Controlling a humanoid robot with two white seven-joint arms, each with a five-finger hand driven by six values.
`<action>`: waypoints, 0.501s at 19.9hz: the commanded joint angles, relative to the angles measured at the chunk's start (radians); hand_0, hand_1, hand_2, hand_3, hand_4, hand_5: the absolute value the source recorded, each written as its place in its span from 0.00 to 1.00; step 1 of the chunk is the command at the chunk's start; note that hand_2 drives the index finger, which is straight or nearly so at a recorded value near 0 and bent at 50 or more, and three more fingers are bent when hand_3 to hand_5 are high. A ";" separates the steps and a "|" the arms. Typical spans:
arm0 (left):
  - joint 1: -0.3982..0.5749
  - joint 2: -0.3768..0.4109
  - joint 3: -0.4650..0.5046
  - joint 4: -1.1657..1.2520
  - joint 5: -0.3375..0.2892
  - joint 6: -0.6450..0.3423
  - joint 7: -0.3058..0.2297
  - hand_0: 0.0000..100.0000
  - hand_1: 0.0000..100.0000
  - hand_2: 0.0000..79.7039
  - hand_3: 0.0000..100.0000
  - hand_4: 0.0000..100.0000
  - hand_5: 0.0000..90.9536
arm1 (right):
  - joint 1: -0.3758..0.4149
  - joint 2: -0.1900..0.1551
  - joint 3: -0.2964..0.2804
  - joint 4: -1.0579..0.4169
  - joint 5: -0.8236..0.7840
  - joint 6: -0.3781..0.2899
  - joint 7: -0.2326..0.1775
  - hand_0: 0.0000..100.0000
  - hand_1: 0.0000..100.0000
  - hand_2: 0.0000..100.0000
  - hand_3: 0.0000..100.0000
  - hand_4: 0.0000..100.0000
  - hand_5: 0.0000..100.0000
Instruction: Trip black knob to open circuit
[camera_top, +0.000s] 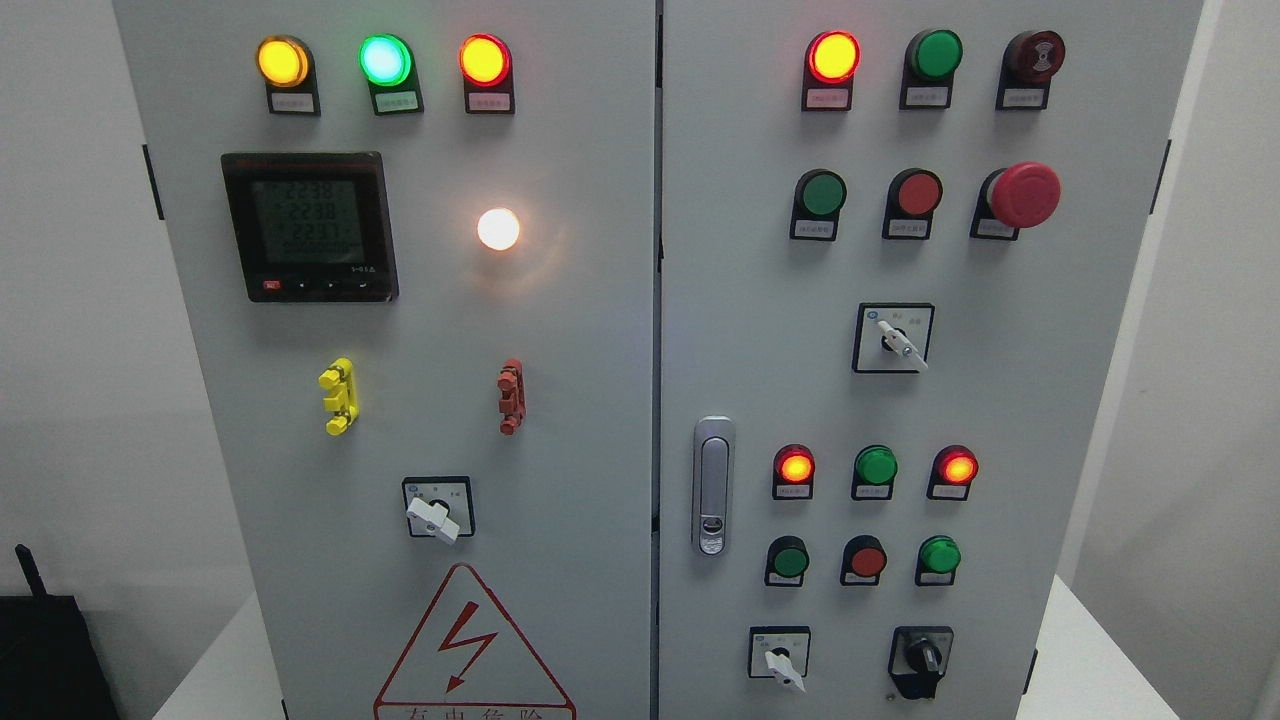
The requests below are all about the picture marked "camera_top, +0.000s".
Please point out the red push button upper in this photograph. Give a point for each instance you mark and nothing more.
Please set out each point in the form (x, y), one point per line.
(911, 199)

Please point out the red indicator light left door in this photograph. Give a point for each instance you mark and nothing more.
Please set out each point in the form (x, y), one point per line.
(486, 65)

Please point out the red indicator light door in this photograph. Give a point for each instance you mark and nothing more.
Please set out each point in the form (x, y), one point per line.
(486, 65)
(831, 61)

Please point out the green indicator light lower middle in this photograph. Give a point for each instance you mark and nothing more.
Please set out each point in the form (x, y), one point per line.
(873, 474)

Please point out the grey electrical control cabinet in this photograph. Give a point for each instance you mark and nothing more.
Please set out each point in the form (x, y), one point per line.
(652, 161)

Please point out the red indicator light lower right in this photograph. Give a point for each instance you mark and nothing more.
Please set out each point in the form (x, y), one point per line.
(953, 471)

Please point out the green push button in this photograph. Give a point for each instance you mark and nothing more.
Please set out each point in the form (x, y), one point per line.
(818, 199)
(786, 562)

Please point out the white lit indicator lamp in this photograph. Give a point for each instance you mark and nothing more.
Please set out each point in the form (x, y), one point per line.
(499, 229)

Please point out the green indicator light bottom right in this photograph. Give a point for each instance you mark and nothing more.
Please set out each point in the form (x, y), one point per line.
(937, 561)

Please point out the yellow indicator light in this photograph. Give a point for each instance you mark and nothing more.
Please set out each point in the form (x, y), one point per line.
(288, 69)

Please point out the black box with antenna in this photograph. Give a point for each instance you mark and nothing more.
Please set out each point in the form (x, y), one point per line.
(49, 669)

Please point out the black rotary knob switch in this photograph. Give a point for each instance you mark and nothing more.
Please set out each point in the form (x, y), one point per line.
(919, 659)

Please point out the yellow terminal connector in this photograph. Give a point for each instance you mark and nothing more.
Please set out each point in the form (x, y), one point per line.
(341, 399)

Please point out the red high voltage warning sticker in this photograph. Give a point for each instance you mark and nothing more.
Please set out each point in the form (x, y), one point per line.
(467, 659)

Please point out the white selector switch upper right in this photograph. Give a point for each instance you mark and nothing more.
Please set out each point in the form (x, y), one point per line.
(892, 337)

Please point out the red push button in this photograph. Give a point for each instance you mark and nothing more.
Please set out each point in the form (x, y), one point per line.
(911, 199)
(863, 562)

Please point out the dark red buzzer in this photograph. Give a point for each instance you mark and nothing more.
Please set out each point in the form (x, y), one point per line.
(1031, 60)

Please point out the red indicator light right door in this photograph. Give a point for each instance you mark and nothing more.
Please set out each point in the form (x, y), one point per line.
(831, 61)

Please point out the red emergency stop mushroom button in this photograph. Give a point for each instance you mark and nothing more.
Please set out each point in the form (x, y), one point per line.
(1015, 198)

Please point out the silver door latch handle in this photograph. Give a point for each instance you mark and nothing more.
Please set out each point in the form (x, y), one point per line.
(712, 473)

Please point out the green lit indicator light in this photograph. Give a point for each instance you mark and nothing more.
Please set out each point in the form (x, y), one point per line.
(391, 75)

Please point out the red lit indicator lower left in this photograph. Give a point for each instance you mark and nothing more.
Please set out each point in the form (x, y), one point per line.
(793, 473)

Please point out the red terminal connector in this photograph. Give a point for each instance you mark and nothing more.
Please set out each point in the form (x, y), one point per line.
(511, 403)

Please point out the green push button lower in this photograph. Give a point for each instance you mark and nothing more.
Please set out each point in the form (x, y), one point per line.
(786, 562)

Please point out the black digital power meter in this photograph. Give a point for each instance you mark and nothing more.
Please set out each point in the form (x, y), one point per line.
(312, 227)

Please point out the red push button lower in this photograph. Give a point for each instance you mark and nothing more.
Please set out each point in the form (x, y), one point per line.
(863, 562)

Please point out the white selector switch bottom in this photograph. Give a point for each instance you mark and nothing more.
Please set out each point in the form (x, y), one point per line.
(780, 653)

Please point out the green push button upper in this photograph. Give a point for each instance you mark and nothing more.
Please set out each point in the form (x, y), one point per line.
(818, 199)

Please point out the white selector switch left door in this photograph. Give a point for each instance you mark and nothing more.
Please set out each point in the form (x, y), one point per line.
(440, 508)

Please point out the green indicator light top right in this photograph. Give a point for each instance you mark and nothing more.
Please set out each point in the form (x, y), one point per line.
(928, 70)

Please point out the white selector switch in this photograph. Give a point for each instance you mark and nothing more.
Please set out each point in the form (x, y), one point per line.
(780, 653)
(892, 337)

